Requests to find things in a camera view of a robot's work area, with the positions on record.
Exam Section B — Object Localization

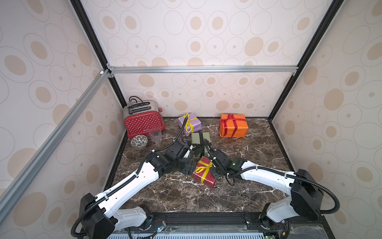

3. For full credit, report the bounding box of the dark red gift box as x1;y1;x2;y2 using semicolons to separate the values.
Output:
192;156;216;188

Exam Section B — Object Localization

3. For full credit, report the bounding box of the yellow ribbon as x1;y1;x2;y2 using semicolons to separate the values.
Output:
195;160;212;184
181;113;199;133

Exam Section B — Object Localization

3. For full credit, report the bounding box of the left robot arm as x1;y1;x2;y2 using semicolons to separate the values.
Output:
71;131;196;239

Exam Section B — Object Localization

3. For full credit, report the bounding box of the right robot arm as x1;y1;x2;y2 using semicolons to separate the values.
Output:
204;140;340;228

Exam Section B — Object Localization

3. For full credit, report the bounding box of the green gift box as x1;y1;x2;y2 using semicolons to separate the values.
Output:
190;131;213;158

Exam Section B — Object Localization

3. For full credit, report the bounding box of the yellow ribbon on purple box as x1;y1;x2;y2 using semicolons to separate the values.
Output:
181;113;199;133

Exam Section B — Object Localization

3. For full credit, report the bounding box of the black ribbon on green box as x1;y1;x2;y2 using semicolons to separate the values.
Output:
193;132;212;157

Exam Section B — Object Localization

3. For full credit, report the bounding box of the purple gift box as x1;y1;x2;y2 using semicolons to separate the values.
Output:
177;113;203;137

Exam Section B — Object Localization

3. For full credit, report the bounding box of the orange gift box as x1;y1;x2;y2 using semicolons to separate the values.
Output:
218;113;249;138

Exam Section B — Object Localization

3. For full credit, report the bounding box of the red ribbon on orange box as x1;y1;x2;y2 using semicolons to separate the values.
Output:
220;114;247;138

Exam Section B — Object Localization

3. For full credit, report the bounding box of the clear plastic cup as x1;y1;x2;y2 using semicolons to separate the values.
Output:
149;127;162;144

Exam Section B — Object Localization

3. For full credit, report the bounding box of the patterned ceramic bowl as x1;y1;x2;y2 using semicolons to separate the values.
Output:
130;134;148;149

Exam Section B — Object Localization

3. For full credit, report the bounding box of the red polka dot toaster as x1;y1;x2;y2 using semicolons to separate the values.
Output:
123;96;165;138

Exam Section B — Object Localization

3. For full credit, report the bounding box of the horizontal aluminium bar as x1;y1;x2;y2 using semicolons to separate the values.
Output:
109;65;298;74

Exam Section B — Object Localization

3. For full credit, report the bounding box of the diagonal aluminium bar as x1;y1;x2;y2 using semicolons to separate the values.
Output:
1;69;110;223

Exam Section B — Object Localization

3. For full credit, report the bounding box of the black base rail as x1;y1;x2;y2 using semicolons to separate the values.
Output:
78;211;335;239

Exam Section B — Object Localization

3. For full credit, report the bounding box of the black frame post left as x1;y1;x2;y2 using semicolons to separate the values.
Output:
70;0;127;108

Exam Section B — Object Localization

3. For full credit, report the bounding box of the black frame post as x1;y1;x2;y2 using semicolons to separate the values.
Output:
70;0;127;108
268;0;344;122

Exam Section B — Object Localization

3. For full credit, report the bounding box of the black frame post right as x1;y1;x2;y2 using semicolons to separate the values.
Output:
268;0;344;122

